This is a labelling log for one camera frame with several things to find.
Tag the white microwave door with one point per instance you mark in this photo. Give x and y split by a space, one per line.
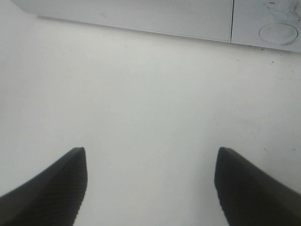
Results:
202 19

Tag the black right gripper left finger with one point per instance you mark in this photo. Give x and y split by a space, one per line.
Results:
51 198

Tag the round white door button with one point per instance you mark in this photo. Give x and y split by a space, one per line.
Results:
278 34

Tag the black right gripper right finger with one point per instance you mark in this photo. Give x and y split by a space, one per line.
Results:
250 197

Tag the white microwave oven body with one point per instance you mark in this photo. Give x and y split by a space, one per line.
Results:
249 16

